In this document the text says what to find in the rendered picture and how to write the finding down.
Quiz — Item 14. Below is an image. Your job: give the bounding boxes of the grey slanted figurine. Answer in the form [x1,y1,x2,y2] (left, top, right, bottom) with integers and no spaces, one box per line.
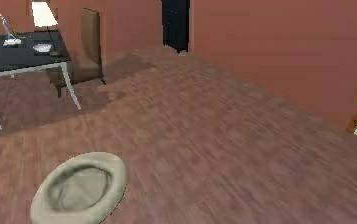
[0,13,22,47]

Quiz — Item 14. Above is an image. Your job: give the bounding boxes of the black table with white legs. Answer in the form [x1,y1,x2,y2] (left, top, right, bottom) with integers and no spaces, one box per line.
[0,30,82,132]

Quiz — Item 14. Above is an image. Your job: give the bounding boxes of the brown chair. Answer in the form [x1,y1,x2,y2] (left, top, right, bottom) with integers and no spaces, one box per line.
[49,7,107,98]

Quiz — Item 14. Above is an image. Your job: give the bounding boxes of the beige round floor cushion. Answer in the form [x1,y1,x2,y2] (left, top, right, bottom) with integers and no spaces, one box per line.
[30,151,128,224]

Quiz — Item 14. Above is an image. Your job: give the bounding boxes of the dark doorway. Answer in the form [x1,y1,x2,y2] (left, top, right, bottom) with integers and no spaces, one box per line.
[161,0,191,54]

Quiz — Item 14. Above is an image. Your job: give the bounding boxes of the white shallow dish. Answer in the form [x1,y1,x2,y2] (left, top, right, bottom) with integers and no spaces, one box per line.
[32,43,54,54]

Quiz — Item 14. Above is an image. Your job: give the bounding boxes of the white shade table lamp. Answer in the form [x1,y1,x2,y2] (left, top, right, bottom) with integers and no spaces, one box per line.
[31,1,62,57]

